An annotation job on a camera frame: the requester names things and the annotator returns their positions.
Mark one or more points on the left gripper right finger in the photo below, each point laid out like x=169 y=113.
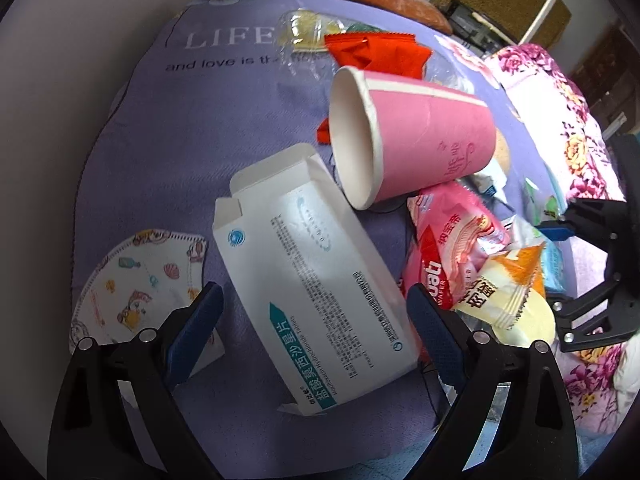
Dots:
x=536 y=436

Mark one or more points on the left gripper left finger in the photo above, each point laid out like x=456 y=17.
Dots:
x=90 y=435

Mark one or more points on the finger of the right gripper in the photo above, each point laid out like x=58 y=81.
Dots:
x=556 y=229

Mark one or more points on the orange yellow snack bag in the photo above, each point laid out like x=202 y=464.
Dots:
x=508 y=295

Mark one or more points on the pink wafer wrapper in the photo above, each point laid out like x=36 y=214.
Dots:
x=455 y=234

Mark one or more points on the pink paper cup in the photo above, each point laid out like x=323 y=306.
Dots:
x=392 y=135

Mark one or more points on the white medicine box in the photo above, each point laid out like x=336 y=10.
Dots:
x=317 y=292

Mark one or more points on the red snack wrapper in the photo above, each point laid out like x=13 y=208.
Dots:
x=382 y=52

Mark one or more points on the clear plastic water bottle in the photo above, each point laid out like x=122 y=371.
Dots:
x=321 y=66

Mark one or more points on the green clear pastry wrapper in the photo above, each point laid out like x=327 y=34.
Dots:
x=538 y=206

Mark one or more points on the blue milk carton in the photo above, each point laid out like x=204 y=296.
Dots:
x=552 y=267

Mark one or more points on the light blue snack wrapper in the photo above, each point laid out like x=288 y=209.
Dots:
x=490 y=185

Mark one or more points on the brown coconut shell bowl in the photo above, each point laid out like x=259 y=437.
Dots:
x=502 y=153

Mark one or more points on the yellow wrapper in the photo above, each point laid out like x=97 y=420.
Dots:
x=304 y=31

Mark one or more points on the pink floral quilt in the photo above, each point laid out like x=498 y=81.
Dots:
x=601 y=383

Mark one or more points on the children patterned face mask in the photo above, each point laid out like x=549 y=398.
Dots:
x=138 y=284

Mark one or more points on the white pole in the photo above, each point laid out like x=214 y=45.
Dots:
x=537 y=22

